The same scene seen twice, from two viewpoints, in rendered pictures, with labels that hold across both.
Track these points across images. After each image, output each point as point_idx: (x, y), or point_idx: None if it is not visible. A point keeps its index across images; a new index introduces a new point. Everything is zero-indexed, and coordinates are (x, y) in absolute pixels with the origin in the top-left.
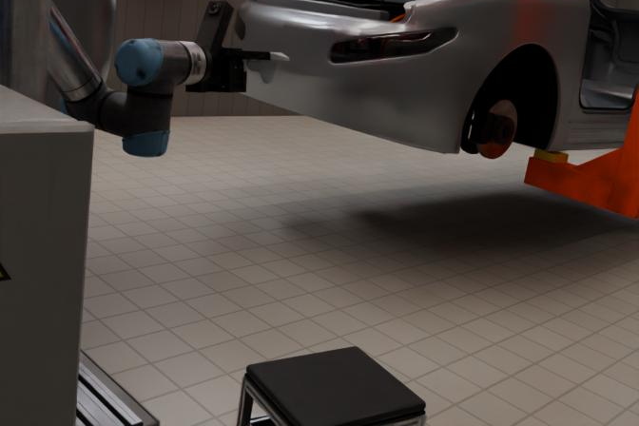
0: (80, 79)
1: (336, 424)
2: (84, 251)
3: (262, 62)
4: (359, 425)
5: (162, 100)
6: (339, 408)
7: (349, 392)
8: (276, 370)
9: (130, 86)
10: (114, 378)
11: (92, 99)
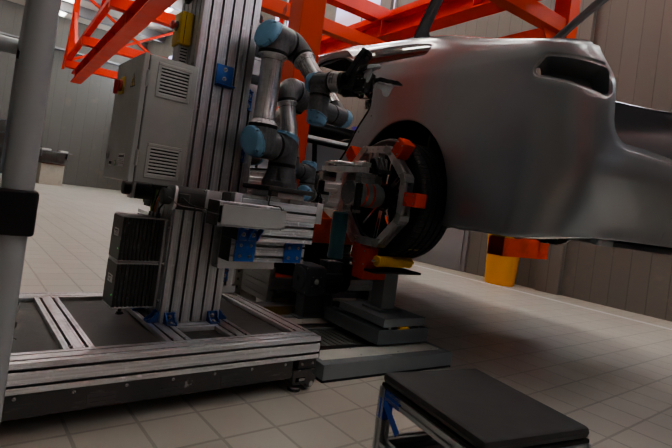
0: None
1: (402, 384)
2: (140, 80)
3: (367, 71)
4: (418, 404)
5: (311, 95)
6: (429, 389)
7: (465, 399)
8: (476, 375)
9: None
10: (257, 208)
11: None
